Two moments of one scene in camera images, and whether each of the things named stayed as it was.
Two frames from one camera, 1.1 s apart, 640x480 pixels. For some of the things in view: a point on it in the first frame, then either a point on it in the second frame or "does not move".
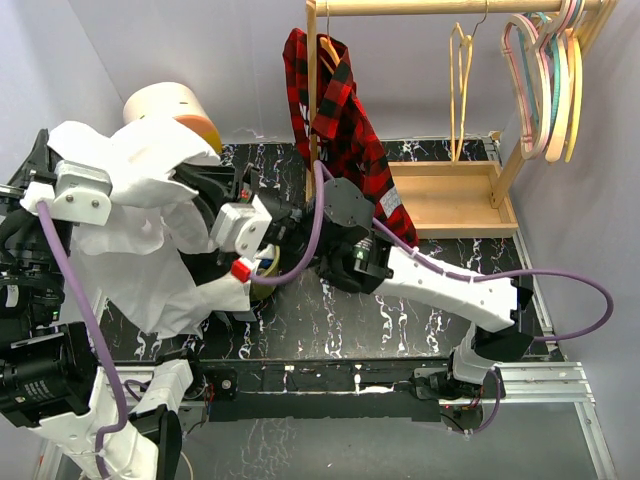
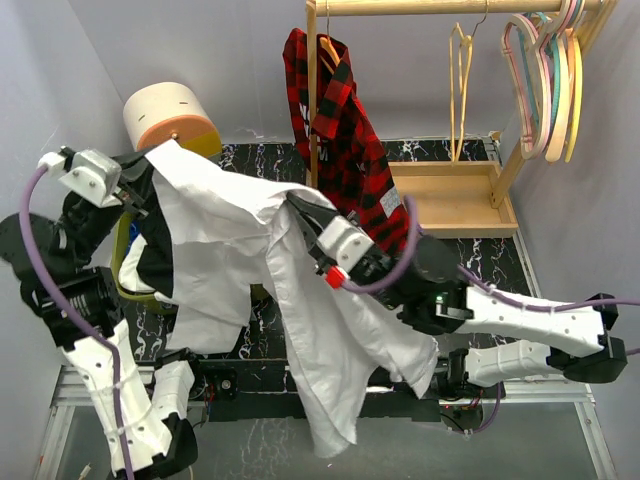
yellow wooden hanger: x=578 y=97 does not move
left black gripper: x=38 y=163 → x=135 y=173
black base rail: x=318 y=390 does not move
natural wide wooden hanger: x=557 y=143 does not move
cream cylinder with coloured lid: x=170 y=100 does not move
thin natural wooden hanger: x=465 y=44 does not move
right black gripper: x=214 y=186 → x=312 y=220
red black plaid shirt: x=336 y=130 does not move
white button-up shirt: x=153 y=268 → x=339 y=348
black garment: x=203 y=266 → x=155 y=265
